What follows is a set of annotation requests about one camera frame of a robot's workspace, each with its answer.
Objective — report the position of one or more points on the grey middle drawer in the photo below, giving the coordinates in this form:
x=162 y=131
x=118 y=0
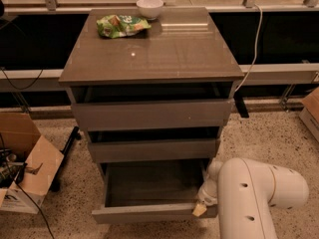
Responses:
x=154 y=144

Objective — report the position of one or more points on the black stand leg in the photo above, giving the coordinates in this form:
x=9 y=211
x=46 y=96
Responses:
x=74 y=135

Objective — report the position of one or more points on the grey drawer cabinet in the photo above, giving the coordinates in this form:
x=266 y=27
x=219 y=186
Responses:
x=181 y=57

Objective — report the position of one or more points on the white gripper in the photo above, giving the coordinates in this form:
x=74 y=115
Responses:
x=206 y=195

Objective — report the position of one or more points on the open cardboard box left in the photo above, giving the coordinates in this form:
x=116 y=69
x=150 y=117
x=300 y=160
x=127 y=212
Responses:
x=42 y=159

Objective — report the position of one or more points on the white ceramic bowl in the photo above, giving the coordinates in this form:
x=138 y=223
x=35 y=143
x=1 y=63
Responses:
x=150 y=9

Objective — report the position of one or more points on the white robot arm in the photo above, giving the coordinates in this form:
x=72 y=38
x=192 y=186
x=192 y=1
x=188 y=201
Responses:
x=244 y=191

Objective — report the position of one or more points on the cardboard box right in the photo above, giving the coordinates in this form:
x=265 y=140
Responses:
x=310 y=113

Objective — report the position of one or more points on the green snack bag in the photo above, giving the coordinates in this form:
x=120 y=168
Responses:
x=118 y=26

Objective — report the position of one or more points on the grey drawer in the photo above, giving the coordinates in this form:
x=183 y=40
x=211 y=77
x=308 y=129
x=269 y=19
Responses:
x=150 y=191
x=154 y=144
x=147 y=114

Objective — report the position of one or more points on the grey bottom drawer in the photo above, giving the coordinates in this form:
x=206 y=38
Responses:
x=150 y=191

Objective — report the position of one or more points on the black bracket behind cabinet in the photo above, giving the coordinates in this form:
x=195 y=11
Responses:
x=240 y=105

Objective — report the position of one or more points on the grey top drawer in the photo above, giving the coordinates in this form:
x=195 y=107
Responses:
x=147 y=114

